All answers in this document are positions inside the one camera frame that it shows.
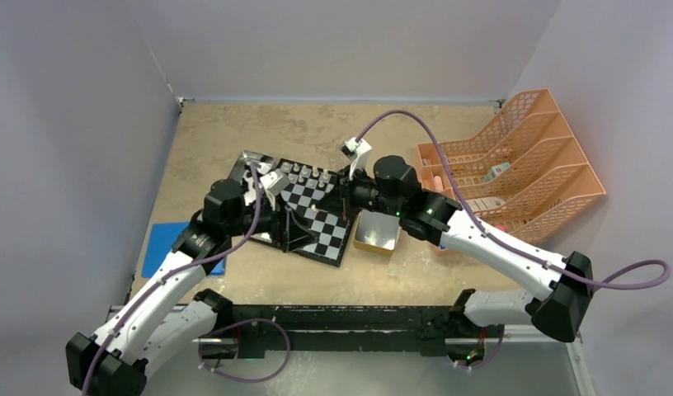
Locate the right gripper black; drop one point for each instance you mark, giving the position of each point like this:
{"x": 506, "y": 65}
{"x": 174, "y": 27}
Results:
{"x": 340, "y": 201}

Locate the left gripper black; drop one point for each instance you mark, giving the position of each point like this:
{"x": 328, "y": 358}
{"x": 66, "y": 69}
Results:
{"x": 286, "y": 229}

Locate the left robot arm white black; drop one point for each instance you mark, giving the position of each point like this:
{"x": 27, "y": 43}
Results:
{"x": 229, "y": 216}

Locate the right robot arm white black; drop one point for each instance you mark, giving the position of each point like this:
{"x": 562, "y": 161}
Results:
{"x": 553, "y": 298}

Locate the black white chessboard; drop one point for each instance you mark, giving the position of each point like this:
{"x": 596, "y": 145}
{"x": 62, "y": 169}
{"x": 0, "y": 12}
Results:
{"x": 332, "y": 230}

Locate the gold metal tin tray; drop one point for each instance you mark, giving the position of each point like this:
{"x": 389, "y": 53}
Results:
{"x": 376, "y": 233}

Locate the silver pink tin tray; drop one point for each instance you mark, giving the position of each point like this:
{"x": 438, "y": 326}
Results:
{"x": 241, "y": 170}

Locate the blue notebook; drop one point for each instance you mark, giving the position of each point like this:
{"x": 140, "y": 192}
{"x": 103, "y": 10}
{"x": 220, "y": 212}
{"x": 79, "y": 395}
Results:
{"x": 162, "y": 238}

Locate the small box in organizer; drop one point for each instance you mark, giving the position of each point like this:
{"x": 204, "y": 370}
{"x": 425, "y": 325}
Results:
{"x": 495, "y": 171}

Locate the orange plastic file organizer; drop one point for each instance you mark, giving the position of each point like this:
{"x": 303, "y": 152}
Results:
{"x": 549, "y": 182}

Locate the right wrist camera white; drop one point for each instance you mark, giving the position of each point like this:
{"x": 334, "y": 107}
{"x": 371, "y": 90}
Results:
{"x": 357, "y": 150}

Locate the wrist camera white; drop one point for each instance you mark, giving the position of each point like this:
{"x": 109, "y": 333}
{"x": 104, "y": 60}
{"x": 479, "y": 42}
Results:
{"x": 273, "y": 182}
{"x": 357, "y": 150}

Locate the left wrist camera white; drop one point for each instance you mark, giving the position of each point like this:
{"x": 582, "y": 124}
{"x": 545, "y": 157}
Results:
{"x": 273, "y": 182}

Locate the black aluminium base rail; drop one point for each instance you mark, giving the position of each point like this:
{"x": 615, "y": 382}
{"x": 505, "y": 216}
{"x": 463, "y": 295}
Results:
{"x": 342, "y": 325}

